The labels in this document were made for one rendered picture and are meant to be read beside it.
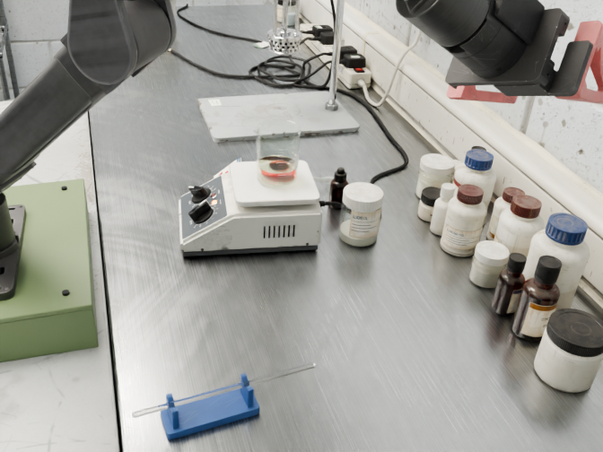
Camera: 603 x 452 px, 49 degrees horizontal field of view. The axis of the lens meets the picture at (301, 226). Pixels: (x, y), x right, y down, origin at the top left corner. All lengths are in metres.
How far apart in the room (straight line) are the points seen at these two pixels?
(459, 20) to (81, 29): 0.32
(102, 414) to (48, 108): 0.32
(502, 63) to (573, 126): 0.48
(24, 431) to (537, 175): 0.77
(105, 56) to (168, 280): 0.38
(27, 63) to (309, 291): 2.70
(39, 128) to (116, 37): 0.16
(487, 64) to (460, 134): 0.65
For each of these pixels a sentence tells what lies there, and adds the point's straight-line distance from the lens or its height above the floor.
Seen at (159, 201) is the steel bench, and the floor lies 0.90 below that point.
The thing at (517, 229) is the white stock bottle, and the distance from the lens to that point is 0.95.
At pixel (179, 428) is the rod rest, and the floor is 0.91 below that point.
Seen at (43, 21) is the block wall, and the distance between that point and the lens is 3.38.
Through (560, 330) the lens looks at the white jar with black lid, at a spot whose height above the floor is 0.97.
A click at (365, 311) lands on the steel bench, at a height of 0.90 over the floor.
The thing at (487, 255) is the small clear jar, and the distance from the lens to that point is 0.93.
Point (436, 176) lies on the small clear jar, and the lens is 1.10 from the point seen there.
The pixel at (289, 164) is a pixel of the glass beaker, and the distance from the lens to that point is 0.93.
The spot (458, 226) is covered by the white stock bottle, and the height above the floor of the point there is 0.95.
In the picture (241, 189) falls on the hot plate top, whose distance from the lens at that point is 0.94.
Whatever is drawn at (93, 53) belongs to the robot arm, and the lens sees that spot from 0.63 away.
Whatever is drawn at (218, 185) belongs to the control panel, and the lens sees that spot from 1.00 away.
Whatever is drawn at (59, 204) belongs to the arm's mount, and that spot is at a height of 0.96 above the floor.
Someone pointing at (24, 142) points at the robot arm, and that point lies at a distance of 0.74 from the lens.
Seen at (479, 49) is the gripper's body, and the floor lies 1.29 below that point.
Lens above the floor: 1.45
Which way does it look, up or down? 33 degrees down
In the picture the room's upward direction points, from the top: 4 degrees clockwise
